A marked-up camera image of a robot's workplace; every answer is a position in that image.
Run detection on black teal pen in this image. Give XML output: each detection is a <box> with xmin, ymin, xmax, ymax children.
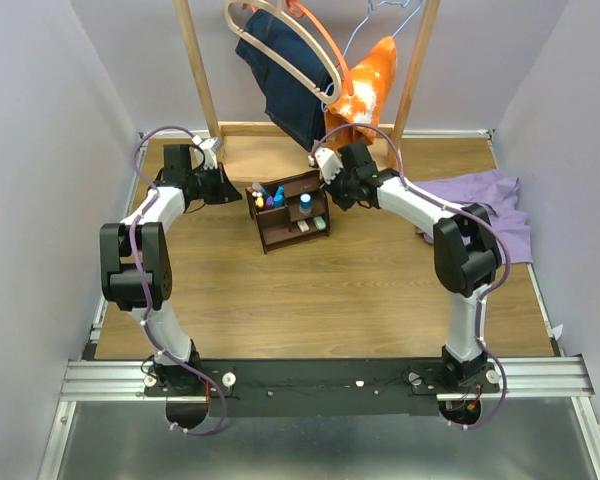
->
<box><xmin>252</xmin><ymin>182</ymin><xmax>269</xmax><ymax>197</ymax></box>

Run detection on small green bottle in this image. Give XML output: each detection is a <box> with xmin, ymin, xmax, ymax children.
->
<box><xmin>313</xmin><ymin>216</ymin><xmax>327</xmax><ymax>231</ymax></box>

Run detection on blue grey cylinder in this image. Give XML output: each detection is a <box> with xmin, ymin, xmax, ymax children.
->
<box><xmin>299</xmin><ymin>193</ymin><xmax>313</xmax><ymax>216</ymax></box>

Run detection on beige eraser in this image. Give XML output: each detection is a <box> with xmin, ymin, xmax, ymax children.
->
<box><xmin>297</xmin><ymin>220</ymin><xmax>309</xmax><ymax>233</ymax></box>

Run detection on brown wooden desk organizer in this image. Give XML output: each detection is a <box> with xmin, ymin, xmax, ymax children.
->
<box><xmin>245</xmin><ymin>170</ymin><xmax>331</xmax><ymax>254</ymax></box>

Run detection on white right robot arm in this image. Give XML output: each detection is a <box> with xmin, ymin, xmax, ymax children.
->
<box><xmin>311</xmin><ymin>141</ymin><xmax>502</xmax><ymax>392</ymax></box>

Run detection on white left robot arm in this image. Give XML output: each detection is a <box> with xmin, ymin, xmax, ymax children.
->
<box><xmin>99</xmin><ymin>138</ymin><xmax>242</xmax><ymax>395</ymax></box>

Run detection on wooden clothes rack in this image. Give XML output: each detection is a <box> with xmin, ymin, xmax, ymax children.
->
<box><xmin>173</xmin><ymin>1</ymin><xmax>441</xmax><ymax>151</ymax></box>

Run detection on dark blue jeans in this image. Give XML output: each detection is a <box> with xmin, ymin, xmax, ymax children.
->
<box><xmin>235</xmin><ymin>11</ymin><xmax>331</xmax><ymax>152</ymax></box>

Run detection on orange white cloth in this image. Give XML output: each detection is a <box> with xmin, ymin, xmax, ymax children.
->
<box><xmin>324</xmin><ymin>36</ymin><xmax>397</xmax><ymax>150</ymax></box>

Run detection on purple cloth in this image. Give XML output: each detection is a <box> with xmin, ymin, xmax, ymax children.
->
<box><xmin>417</xmin><ymin>169</ymin><xmax>533</xmax><ymax>264</ymax></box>

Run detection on orange plastic hanger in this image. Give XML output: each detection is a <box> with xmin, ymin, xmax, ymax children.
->
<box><xmin>224</xmin><ymin>0</ymin><xmax>354</xmax><ymax>106</ymax></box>

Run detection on beige wooden hanger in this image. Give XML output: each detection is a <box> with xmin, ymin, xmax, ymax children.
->
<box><xmin>224</xmin><ymin>1</ymin><xmax>353</xmax><ymax>106</ymax></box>

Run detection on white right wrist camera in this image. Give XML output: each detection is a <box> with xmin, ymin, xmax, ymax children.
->
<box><xmin>308</xmin><ymin>147</ymin><xmax>343</xmax><ymax>185</ymax></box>

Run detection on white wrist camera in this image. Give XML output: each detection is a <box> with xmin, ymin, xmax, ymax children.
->
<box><xmin>191</xmin><ymin>135</ymin><xmax>223</xmax><ymax>170</ymax></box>
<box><xmin>308</xmin><ymin>147</ymin><xmax>343</xmax><ymax>185</ymax></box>

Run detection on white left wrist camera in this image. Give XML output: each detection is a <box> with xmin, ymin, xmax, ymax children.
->
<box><xmin>191</xmin><ymin>135</ymin><xmax>223</xmax><ymax>170</ymax></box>

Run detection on light blue wire hanger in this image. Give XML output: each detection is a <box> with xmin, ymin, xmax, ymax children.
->
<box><xmin>321</xmin><ymin>0</ymin><xmax>424</xmax><ymax>112</ymax></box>

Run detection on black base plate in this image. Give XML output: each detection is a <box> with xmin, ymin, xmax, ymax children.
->
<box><xmin>141</xmin><ymin>357</ymin><xmax>500</xmax><ymax>425</ymax></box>

